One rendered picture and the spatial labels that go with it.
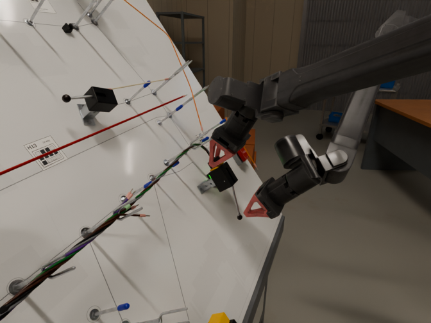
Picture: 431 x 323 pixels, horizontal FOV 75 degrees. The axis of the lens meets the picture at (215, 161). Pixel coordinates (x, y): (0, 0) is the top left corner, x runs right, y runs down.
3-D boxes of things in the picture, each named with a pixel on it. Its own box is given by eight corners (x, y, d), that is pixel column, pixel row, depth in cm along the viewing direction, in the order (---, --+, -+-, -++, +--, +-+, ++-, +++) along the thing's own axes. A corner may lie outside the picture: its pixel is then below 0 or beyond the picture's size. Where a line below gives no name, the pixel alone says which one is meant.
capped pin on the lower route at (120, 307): (88, 320, 40) (122, 311, 36) (90, 308, 41) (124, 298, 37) (97, 320, 41) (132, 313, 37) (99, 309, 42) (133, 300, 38)
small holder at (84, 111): (45, 101, 50) (65, 77, 46) (92, 106, 58) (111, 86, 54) (53, 124, 49) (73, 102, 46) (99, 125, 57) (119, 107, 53)
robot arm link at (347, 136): (405, 25, 69) (388, 59, 79) (379, 21, 71) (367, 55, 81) (351, 171, 55) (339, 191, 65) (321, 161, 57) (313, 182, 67)
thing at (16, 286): (28, 287, 37) (82, 262, 29) (15, 298, 35) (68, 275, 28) (18, 275, 37) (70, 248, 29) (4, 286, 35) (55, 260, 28)
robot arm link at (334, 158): (352, 160, 57) (342, 177, 64) (324, 117, 63) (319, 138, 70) (295, 180, 57) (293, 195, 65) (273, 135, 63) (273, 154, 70)
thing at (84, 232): (93, 234, 46) (147, 205, 39) (85, 241, 45) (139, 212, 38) (86, 224, 46) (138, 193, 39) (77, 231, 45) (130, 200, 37)
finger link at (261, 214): (233, 208, 70) (260, 190, 64) (243, 195, 76) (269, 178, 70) (250, 230, 69) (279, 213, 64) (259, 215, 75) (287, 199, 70)
